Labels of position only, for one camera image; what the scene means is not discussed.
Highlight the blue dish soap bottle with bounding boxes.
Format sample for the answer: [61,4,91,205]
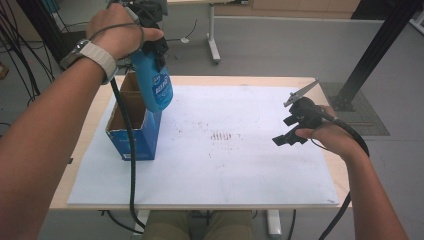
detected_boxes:
[129,49,174,114]

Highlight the grey floor mat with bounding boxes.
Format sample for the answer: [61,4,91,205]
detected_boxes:
[319,81,390,137]

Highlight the person's legs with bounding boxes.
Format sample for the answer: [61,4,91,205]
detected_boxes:
[141,209,254,240]

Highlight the bundle of black cables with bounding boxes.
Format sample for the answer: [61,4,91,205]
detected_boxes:
[0,0,57,100]

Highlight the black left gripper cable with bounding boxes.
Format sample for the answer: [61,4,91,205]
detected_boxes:
[109,77,147,231]

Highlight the person's left hand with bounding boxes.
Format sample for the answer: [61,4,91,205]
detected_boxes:
[85,3,165,62]

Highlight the white background desk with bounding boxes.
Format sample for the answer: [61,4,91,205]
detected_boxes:
[166,0,250,65]

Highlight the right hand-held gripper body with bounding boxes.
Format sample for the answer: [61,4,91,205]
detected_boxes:
[283,79,336,130]

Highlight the blue cardboard box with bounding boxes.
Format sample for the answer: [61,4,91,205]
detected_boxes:
[105,71,163,162]

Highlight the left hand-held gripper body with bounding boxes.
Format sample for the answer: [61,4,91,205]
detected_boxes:
[126,0,169,30]

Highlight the white band wristwatch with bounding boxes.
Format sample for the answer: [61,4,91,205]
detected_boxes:
[59,38,119,85]

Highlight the white table mat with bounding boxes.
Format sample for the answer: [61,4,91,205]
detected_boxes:
[67,84,340,207]

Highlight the wooden cabinet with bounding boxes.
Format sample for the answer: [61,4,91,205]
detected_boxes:
[214,0,362,20]

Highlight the black metal pillar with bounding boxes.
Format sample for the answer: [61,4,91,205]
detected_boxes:
[329,0,424,113]

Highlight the black box on floor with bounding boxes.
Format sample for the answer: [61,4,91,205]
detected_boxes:
[60,29,90,62]

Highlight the white table leg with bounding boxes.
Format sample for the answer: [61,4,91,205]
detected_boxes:
[266,209,283,239]
[133,209,151,236]

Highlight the person's right hand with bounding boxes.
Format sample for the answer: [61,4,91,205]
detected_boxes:
[294,104,368,162]

